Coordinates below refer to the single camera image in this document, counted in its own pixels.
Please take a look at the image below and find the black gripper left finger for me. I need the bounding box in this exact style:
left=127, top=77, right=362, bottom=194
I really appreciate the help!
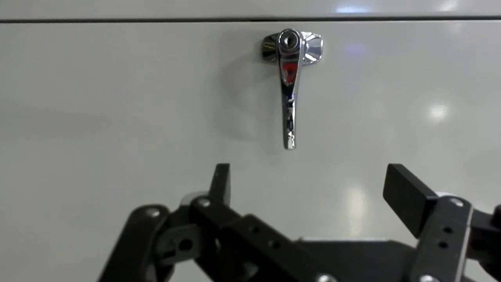
left=99, top=163, right=335, bottom=282

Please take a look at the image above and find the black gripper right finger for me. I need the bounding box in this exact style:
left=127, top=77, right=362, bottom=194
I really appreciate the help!
left=383, top=163, right=501, bottom=282

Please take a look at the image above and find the white cabinet door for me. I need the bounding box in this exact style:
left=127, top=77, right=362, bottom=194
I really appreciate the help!
left=0, top=22, right=501, bottom=282

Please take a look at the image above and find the chrome door handle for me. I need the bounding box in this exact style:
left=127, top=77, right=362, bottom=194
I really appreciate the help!
left=260, top=28, right=324, bottom=150

